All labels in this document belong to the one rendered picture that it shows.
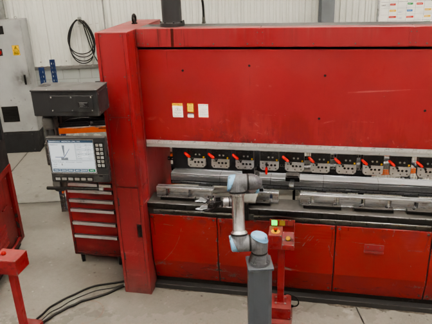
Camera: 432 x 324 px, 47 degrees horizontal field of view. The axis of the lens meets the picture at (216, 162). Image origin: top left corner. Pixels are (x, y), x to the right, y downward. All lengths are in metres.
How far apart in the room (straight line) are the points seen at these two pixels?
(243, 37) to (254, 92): 0.42
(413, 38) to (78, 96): 2.37
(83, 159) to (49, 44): 4.76
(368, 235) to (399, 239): 0.23
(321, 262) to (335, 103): 1.33
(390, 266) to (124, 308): 2.26
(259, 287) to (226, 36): 1.83
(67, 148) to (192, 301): 1.74
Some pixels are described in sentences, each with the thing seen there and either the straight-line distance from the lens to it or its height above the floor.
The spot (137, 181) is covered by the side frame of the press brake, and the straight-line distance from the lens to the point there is 4.15.
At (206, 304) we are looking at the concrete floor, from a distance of 4.52.
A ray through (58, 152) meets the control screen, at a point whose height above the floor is 1.48.
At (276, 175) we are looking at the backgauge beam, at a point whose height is 0.98.
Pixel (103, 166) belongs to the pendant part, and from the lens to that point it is 3.81.
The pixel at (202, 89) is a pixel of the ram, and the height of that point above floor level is 1.84.
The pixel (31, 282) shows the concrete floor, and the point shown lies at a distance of 5.17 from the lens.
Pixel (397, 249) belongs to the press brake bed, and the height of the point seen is 0.60.
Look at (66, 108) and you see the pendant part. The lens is 3.78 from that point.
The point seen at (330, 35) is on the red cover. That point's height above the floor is 2.24.
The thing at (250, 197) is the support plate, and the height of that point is 1.00.
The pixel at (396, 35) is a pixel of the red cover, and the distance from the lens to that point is 3.79.
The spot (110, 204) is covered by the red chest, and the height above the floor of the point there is 0.69.
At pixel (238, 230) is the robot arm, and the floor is 1.05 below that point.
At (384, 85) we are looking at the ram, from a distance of 3.87.
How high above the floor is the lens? 2.76
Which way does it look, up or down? 22 degrees down
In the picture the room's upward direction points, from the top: 2 degrees counter-clockwise
